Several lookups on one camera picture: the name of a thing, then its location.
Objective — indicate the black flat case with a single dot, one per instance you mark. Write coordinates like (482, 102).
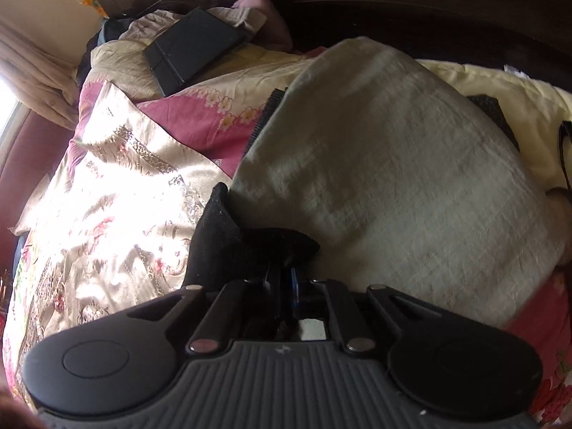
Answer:
(192, 49)

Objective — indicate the maroon padded bed board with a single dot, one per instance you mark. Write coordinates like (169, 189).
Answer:
(31, 152)

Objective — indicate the beige curtain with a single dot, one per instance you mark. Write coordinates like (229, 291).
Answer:
(40, 76)

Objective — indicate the orange patterned bag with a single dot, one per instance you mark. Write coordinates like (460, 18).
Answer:
(91, 3)

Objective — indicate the floral satin bedspread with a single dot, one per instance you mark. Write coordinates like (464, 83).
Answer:
(111, 214)

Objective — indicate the pink flowered sheet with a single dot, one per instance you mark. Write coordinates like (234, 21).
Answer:
(187, 111)

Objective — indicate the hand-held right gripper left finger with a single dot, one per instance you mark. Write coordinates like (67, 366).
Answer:
(268, 288)

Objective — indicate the pale grey-green pillow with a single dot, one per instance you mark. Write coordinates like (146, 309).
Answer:
(380, 165)

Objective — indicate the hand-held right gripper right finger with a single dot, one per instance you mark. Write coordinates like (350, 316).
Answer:
(295, 288)

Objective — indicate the black ribbed cloth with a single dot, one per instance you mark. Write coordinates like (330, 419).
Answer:
(268, 116)
(489, 109)

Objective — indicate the window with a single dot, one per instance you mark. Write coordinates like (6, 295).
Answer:
(5, 111)

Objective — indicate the black pants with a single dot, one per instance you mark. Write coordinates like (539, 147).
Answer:
(223, 241)

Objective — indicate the dark wooden headboard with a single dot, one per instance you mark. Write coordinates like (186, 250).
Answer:
(402, 9)

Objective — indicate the dark clothes pile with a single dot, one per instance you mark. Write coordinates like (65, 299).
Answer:
(102, 31)

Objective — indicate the pale yellow quilt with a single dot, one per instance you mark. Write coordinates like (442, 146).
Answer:
(514, 89)

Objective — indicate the pink pillow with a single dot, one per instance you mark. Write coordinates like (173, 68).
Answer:
(268, 13)

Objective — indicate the person's left forearm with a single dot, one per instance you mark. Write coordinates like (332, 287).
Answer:
(9, 411)

